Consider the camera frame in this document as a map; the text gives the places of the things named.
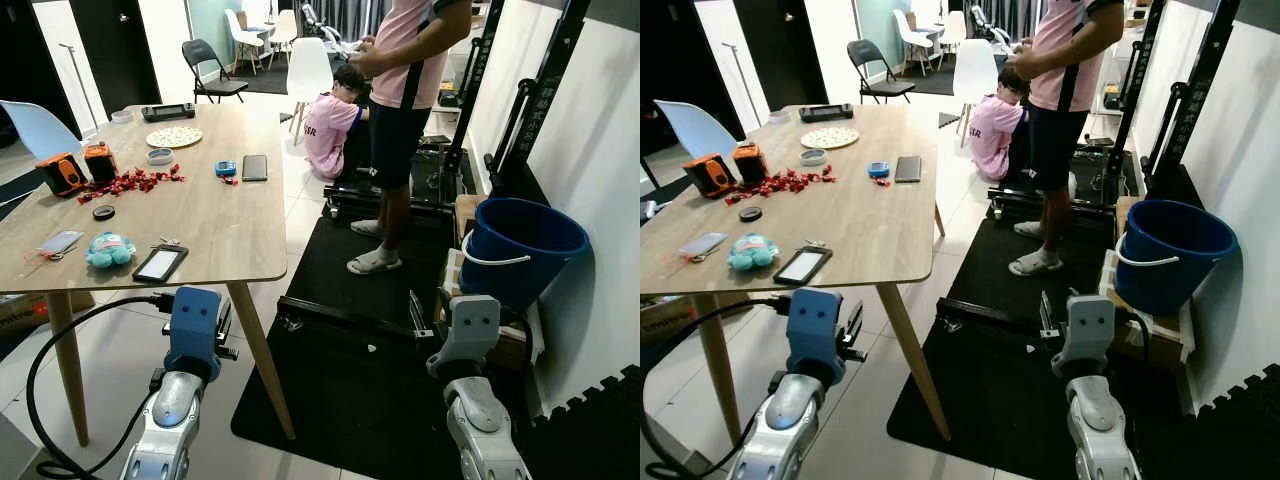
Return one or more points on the small white round container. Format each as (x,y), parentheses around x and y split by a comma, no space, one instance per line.
(123,117)

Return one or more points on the dark door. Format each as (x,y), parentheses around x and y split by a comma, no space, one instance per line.
(100,50)
(765,50)

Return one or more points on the black treadmill frame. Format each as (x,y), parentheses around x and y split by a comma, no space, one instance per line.
(545,80)
(1195,90)

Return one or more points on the black folding chair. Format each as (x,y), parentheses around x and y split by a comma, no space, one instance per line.
(865,52)
(200,52)

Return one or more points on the black round lid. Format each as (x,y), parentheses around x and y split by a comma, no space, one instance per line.
(751,213)
(104,211)

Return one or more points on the round patterned plate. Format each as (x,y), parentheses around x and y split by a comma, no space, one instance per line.
(829,138)
(174,137)

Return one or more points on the phone with white screen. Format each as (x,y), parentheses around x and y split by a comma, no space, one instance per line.
(802,266)
(160,264)

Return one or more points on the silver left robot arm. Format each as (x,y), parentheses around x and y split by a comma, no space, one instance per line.
(165,420)
(790,425)

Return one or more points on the small grey bowl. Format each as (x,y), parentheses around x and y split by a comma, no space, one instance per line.
(159,156)
(813,157)

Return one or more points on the orange and black device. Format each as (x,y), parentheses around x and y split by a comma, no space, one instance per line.
(710,175)
(62,173)
(100,162)
(750,163)

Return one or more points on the keys with orange loop and card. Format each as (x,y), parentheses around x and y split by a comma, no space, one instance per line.
(705,243)
(62,241)

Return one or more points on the standing person in pink shirt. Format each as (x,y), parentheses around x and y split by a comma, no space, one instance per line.
(400,130)
(1060,130)

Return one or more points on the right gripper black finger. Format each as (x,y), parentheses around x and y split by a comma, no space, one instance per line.
(1045,308)
(414,308)

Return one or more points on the black foam puzzle mat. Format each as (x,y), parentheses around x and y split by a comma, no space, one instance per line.
(1240,440)
(590,440)

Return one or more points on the white plastic chair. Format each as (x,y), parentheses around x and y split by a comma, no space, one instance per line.
(308,70)
(285,25)
(953,25)
(908,25)
(973,70)
(238,25)

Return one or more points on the black handheld game console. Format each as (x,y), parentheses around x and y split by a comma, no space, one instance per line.
(168,112)
(826,113)

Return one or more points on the pile of red candies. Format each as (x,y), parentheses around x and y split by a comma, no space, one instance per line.
(130,183)
(785,184)

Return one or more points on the blue plastic bucket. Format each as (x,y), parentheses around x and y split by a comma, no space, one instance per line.
(1175,265)
(520,260)

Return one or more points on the black floor mat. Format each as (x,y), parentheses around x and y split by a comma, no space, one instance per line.
(1000,400)
(350,400)

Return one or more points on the teal plush toy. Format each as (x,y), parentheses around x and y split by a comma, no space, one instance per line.
(110,250)
(752,252)

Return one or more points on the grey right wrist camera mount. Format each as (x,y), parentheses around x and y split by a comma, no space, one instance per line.
(470,325)
(1087,325)

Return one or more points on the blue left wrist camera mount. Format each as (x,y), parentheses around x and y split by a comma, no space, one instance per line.
(815,325)
(192,320)

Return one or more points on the small blue round tin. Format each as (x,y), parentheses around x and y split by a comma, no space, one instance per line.
(879,169)
(226,168)

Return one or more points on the small metal key bunch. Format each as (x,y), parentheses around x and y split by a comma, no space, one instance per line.
(812,245)
(168,243)

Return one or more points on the black phone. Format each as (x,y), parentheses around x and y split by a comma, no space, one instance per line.
(255,167)
(908,169)

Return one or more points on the light blue plastic chair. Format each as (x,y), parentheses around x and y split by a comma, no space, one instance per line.
(695,128)
(35,128)

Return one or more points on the seated child in pink shirt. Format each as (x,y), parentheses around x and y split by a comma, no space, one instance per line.
(990,130)
(328,130)

